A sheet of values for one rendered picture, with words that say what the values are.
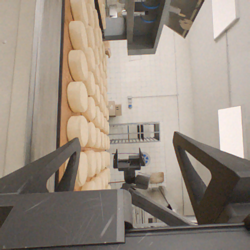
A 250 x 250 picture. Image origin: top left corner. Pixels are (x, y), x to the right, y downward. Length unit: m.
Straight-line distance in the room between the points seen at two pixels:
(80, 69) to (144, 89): 4.18
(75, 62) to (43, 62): 0.07
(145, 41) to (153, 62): 3.81
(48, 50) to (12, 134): 0.15
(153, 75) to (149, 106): 0.95
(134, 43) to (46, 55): 0.65
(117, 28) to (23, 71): 0.75
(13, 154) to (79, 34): 0.21
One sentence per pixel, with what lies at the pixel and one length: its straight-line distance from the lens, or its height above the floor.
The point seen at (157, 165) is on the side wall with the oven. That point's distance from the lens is 4.49.
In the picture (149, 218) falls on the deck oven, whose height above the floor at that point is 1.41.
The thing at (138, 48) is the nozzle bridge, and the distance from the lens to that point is 0.88.
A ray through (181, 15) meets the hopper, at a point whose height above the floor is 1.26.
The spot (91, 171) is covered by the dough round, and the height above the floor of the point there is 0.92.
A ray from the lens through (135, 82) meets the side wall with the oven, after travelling 4.45.
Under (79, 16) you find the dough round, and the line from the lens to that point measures 0.33.
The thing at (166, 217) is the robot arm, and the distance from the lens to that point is 0.74.
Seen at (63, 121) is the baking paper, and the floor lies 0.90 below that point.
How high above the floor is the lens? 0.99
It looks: level
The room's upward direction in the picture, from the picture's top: 87 degrees clockwise
